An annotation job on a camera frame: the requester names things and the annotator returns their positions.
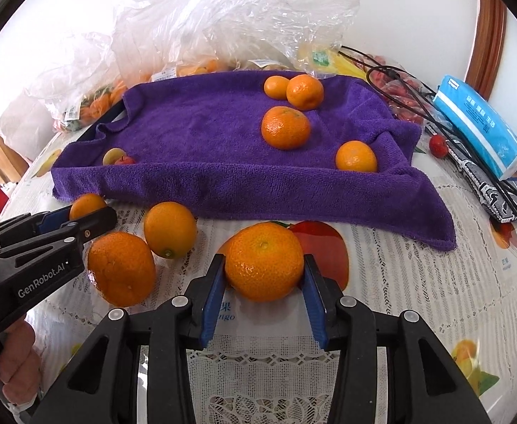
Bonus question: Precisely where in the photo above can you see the small orange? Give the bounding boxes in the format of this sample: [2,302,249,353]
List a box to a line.
[69,193,107,221]
[335,141,378,172]
[263,75,289,101]
[143,201,197,259]

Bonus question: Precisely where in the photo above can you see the small yellow-green fruit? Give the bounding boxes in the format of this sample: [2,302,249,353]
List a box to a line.
[102,147,126,166]

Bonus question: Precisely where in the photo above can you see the small red apple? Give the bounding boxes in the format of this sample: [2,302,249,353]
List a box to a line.
[114,155,136,166]

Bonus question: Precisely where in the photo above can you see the large orange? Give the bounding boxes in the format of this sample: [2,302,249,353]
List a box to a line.
[260,106,311,150]
[219,222,304,302]

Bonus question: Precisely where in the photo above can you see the orange with stem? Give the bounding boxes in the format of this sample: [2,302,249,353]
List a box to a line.
[87,232,157,307]

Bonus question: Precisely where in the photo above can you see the bag of red fruits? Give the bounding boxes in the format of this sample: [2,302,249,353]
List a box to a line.
[364,55,439,126]

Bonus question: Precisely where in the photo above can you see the person's left hand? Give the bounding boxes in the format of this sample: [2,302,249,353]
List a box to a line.
[0,318,41,406]

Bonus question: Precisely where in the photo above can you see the wooden chair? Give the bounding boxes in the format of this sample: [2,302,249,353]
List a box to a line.
[0,136,28,185]

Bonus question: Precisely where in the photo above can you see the white plastic bag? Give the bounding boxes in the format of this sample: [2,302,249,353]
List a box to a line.
[0,95,54,161]

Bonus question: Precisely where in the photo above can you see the black tray under towel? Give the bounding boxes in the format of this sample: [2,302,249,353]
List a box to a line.
[77,100,126,142]

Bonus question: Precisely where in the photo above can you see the left clear plastic fruit bag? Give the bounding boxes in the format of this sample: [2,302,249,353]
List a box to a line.
[24,34,125,132]

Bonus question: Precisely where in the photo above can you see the fruit print tablecloth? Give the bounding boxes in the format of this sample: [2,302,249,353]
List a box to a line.
[0,134,517,423]

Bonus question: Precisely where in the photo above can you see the purple towel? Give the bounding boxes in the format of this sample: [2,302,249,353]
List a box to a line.
[51,71,456,251]

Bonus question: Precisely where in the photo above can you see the grey checked cloth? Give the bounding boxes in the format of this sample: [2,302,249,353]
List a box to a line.
[449,148,517,223]

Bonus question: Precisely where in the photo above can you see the large clear plastic fruit bag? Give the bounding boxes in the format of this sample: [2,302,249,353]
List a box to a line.
[112,0,360,85]

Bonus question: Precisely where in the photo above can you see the small red fruit by cloth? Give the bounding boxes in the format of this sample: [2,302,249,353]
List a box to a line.
[429,134,449,159]

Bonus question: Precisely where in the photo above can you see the blue tissue pack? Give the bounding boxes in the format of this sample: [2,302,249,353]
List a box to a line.
[433,75,517,181]

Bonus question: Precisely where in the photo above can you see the yellow snack package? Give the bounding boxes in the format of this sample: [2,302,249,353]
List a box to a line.
[296,44,366,81]

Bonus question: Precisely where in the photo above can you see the black cable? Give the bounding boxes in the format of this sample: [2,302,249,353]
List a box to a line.
[337,45,517,248]

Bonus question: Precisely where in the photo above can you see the brown wooden door frame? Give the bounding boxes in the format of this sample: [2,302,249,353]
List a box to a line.
[465,0,506,100]

